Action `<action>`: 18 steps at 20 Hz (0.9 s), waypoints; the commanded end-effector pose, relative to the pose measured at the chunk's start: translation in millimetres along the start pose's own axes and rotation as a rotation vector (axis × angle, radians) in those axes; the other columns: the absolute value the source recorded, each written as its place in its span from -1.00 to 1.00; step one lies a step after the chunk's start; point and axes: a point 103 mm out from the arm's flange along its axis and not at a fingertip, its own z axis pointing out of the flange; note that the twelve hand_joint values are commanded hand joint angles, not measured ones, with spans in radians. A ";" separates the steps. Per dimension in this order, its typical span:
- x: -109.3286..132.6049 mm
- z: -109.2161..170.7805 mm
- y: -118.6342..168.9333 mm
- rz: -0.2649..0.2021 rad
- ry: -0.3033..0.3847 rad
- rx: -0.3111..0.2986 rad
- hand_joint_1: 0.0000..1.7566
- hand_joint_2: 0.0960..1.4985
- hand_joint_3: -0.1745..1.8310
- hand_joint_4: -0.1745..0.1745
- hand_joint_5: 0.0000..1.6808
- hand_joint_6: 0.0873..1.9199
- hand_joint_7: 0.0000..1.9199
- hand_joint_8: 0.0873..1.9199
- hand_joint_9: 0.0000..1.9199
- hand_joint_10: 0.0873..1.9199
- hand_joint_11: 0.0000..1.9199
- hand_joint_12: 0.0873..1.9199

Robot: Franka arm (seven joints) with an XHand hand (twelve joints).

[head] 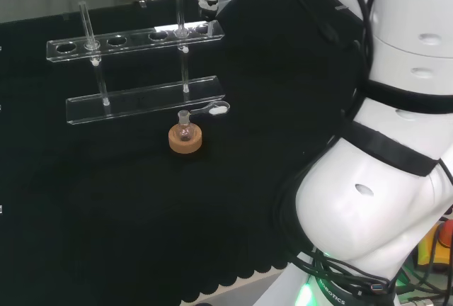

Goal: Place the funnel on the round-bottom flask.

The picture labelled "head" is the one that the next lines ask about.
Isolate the glass weighing funnel with powder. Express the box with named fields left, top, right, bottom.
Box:
left=188, top=100, right=231, bottom=118

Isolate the clear acrylic funnel stand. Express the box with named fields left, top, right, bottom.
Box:
left=45, top=0, right=227, bottom=127

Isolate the small glass round-bottom flask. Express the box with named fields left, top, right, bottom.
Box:
left=176, top=110, right=195, bottom=143

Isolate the black bench cloth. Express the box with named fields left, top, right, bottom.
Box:
left=0, top=0, right=373, bottom=305

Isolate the yellow stop button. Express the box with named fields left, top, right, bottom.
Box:
left=417, top=218, right=453, bottom=276

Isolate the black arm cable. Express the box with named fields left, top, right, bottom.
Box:
left=282, top=0, right=377, bottom=127

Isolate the cork ring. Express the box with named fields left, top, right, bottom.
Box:
left=168, top=123, right=203, bottom=154

